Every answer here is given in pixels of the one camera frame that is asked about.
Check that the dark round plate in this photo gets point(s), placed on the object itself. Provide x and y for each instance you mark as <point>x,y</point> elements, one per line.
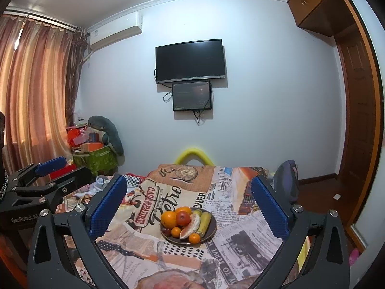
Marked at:
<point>212,227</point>

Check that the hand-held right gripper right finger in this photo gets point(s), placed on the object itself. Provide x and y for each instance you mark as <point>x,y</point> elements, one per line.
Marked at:
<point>267,207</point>

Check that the small white floor item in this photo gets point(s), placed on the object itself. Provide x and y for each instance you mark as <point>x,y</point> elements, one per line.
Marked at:
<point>337,197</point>

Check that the orange box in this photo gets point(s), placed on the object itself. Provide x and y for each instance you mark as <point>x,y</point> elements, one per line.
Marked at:
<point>90,147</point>

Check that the wooden overhead cabinet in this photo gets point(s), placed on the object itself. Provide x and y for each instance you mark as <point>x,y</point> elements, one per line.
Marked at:
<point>315,3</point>

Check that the small black monitor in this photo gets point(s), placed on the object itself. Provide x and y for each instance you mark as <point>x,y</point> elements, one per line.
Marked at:
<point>192,94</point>

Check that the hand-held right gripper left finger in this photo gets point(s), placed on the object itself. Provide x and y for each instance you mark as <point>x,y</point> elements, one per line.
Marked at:
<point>109,204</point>

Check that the blue chair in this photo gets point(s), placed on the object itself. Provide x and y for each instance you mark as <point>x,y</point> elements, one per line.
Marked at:
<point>285,180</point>

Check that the white air conditioner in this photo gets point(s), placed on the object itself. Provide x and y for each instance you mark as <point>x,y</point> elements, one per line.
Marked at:
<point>114,34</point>

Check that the large orange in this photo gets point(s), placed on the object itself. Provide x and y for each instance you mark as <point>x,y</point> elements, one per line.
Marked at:
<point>168,218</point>
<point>184,209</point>

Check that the black wall television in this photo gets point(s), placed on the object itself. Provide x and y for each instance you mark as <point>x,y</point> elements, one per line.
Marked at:
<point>189,60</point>

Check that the striped pink curtain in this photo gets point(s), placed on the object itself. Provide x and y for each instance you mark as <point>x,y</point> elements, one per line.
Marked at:
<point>36,96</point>

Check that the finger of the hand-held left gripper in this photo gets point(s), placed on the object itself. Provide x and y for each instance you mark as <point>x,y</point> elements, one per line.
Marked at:
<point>72,180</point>
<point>51,164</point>

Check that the yellow green banana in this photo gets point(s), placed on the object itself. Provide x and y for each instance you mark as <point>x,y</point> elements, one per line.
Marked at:
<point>205,221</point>

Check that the dark purple plum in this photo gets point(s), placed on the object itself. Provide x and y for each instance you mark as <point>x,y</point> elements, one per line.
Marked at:
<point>166,231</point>

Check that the red gift box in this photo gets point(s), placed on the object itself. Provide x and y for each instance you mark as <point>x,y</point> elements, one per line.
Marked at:
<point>72,137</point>

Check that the printed blanket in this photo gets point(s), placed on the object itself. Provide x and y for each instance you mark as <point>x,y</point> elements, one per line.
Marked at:
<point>234,246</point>

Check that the white blue hat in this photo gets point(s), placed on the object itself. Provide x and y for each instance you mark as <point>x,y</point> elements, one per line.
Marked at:
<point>100,181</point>

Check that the pink slipper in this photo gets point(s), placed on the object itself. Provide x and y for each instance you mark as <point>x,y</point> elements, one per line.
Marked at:
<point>355,256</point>

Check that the wardrobe sliding door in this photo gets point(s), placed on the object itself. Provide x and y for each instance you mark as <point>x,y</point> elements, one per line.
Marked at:
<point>365,210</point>

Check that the red apple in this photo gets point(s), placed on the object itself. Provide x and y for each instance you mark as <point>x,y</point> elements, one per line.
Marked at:
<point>183,218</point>

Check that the grey pillow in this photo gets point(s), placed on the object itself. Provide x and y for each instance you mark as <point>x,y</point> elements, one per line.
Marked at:
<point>112,135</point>

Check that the green storage box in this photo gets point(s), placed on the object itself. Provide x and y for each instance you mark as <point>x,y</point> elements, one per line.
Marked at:
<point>99,159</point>

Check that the flat red box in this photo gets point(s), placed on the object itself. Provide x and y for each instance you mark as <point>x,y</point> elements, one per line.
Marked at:
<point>67,170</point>

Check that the peeled grapefruit wedge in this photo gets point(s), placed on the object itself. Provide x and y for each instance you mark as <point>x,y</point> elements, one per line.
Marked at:
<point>189,230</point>

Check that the yellow foam tube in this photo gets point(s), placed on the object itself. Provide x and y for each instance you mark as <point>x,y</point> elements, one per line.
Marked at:
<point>192,150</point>

